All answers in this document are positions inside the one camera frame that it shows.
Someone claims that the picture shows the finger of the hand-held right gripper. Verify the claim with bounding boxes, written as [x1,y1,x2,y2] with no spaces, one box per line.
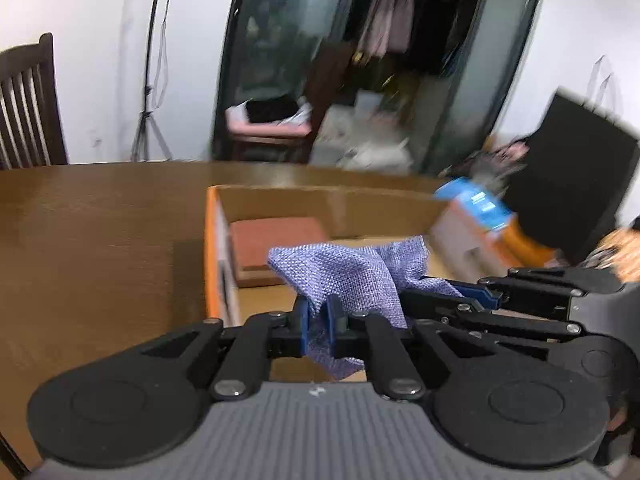
[400,287,588,348]
[425,267,626,317]

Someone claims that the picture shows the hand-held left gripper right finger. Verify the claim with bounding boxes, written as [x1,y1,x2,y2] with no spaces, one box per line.
[326,295,498,402]

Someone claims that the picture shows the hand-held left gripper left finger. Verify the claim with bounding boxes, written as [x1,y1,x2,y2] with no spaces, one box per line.
[141,296,310,402]

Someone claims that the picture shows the purple woven cloth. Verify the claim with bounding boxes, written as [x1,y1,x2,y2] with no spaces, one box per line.
[266,236,463,382]

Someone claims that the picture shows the red and orange cardboard box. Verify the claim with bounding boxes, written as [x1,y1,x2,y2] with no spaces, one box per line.
[204,185,558,383]

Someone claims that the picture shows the orange patterned cloth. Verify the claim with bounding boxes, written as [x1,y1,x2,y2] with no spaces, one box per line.
[582,227,640,282]

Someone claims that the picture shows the reddish brown flat pad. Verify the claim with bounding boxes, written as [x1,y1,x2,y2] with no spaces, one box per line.
[230,217,329,287]

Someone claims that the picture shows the blue tissue packet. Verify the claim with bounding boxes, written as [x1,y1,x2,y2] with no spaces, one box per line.
[434,177,517,233]

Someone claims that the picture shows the black speaker cabinet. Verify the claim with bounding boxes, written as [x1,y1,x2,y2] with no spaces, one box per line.
[505,87,640,266]

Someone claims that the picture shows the white storage box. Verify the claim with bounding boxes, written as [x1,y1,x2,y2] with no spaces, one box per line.
[310,90,415,171]

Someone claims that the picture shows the pink cushioned stool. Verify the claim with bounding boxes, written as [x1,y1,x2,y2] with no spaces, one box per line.
[225,95,316,162]

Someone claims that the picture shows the dark glass-door wardrobe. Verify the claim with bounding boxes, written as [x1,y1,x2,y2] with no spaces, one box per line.
[212,0,544,177]

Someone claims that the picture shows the pink hanging clothes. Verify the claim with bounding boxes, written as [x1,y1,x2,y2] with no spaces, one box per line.
[357,0,441,57]

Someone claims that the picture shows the black tripod stand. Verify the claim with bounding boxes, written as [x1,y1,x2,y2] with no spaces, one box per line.
[131,0,174,162]

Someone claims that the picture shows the dark wooden chair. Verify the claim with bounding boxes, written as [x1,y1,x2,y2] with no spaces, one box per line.
[0,32,69,170]

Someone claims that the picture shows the black wall cable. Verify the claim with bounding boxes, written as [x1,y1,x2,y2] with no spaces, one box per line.
[589,54,617,111]

